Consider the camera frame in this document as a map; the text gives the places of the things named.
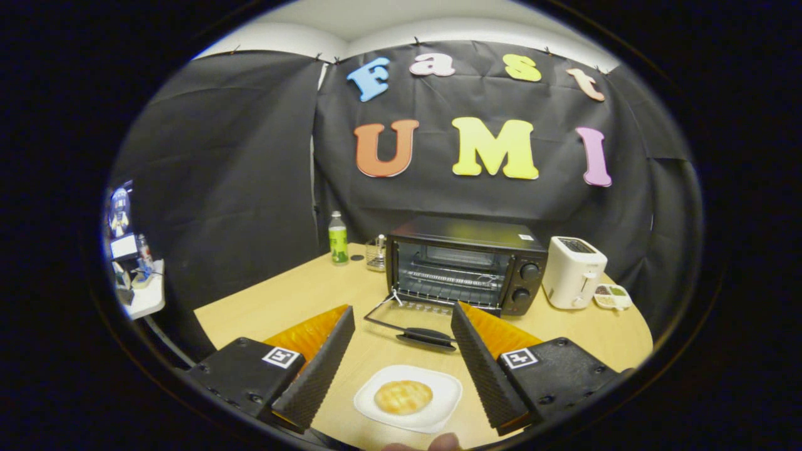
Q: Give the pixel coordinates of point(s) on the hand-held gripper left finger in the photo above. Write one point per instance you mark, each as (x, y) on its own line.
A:
(316, 376)

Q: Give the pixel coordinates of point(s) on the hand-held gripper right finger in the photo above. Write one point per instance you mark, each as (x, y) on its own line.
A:
(485, 376)

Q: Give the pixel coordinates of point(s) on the round bread roll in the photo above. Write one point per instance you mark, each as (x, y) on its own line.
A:
(403, 397)

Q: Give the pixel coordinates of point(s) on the black toaster oven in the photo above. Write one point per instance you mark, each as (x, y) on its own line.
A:
(470, 232)

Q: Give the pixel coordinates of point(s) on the white pop-up toaster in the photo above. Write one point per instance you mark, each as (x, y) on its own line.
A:
(570, 275)

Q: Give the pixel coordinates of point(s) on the white square plate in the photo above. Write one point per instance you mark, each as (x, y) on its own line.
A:
(445, 391)

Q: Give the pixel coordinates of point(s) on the clear glass jar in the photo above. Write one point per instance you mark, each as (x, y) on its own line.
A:
(376, 257)

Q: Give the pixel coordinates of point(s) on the green label plastic bottle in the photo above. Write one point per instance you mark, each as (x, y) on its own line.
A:
(338, 244)

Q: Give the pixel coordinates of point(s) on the white seasoning tray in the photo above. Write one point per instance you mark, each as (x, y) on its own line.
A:
(613, 297)

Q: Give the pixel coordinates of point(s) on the white side table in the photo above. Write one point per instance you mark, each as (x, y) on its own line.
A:
(149, 297)

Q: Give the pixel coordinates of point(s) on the blue wall poster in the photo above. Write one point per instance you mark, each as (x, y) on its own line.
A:
(119, 212)

